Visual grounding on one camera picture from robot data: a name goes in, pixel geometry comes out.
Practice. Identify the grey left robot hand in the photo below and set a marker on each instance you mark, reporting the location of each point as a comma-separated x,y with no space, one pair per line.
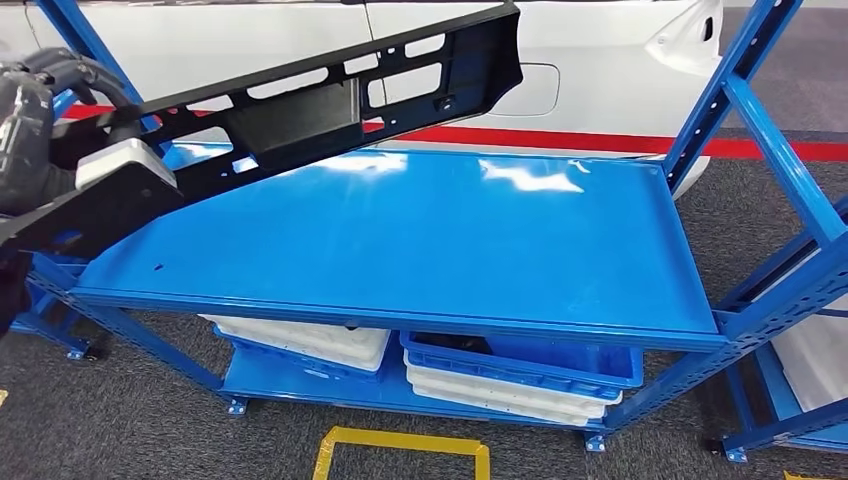
26,146

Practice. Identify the long black plastic part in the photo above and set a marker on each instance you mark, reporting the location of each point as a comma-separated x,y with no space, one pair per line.
298,126

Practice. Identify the white car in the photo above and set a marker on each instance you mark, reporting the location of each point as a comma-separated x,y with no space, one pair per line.
596,40

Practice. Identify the white plastic bin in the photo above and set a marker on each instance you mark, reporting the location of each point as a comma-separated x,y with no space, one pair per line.
503,394
311,341
815,358
503,409

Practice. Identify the blue plastic bin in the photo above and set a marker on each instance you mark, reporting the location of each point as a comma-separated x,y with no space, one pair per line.
291,364
563,364

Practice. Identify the yellow floor tape square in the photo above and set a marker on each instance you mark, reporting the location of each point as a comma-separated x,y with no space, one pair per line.
404,440

